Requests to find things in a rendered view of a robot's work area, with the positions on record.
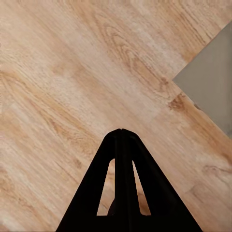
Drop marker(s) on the coffee table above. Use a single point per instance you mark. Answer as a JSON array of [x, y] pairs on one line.
[[207, 80]]

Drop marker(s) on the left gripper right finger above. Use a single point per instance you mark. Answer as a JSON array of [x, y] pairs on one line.
[[168, 212]]

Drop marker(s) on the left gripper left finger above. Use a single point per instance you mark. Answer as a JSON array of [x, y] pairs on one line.
[[81, 215]]

